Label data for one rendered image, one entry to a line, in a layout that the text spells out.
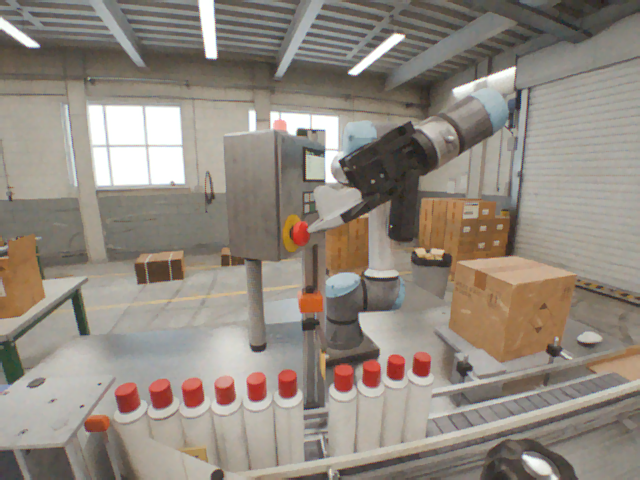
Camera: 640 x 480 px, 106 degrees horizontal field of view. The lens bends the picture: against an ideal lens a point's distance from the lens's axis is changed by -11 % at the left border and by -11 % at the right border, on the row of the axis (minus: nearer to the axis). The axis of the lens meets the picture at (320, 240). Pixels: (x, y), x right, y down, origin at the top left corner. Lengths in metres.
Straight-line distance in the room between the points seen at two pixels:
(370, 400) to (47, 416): 0.45
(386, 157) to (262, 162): 0.17
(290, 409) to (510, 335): 0.73
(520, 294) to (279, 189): 0.80
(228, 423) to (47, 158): 6.27
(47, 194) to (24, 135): 1.03
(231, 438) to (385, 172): 0.49
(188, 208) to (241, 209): 5.46
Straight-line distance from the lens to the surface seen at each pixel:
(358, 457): 0.62
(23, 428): 0.47
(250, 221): 0.42
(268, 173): 0.40
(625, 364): 1.35
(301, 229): 0.40
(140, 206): 6.04
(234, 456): 0.60
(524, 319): 1.06
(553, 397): 0.96
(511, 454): 0.33
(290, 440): 0.58
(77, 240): 6.51
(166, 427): 0.57
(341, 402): 0.53
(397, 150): 0.44
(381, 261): 0.92
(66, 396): 0.49
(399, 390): 0.57
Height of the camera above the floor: 1.40
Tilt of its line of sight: 12 degrees down
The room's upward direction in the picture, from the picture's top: straight up
